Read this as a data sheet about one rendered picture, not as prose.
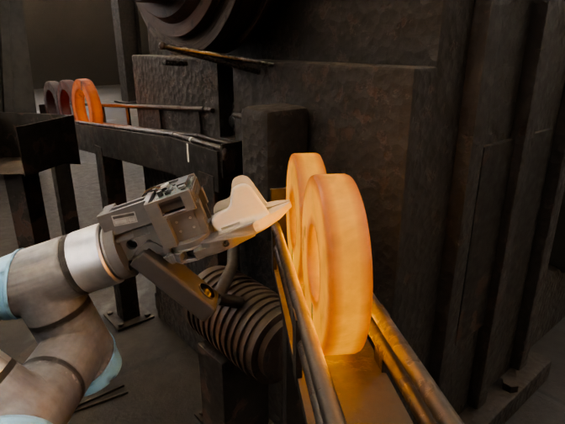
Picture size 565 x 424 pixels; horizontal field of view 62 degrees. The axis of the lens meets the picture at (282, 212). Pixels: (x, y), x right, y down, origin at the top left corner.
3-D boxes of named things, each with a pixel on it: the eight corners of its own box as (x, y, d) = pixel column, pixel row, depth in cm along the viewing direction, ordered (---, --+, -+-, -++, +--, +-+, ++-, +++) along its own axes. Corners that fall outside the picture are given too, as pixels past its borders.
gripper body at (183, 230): (194, 188, 50) (88, 225, 50) (223, 257, 53) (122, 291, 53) (199, 170, 57) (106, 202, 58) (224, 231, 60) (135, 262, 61)
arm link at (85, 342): (44, 429, 55) (-5, 355, 51) (82, 365, 65) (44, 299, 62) (105, 413, 54) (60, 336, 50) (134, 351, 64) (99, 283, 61)
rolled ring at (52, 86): (53, 79, 171) (62, 79, 173) (39, 82, 185) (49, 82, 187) (63, 130, 176) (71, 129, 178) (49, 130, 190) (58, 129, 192)
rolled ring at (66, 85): (69, 79, 158) (79, 78, 160) (53, 81, 171) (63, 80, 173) (79, 135, 163) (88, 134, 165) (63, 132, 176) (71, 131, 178)
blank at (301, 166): (309, 146, 63) (285, 147, 62) (333, 162, 48) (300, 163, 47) (309, 257, 66) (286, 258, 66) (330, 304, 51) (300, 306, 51)
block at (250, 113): (284, 219, 98) (284, 101, 89) (310, 230, 92) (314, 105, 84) (242, 232, 91) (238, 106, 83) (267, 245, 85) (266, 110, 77)
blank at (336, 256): (333, 162, 48) (300, 163, 47) (378, 192, 33) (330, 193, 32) (331, 305, 51) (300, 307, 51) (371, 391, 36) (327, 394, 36)
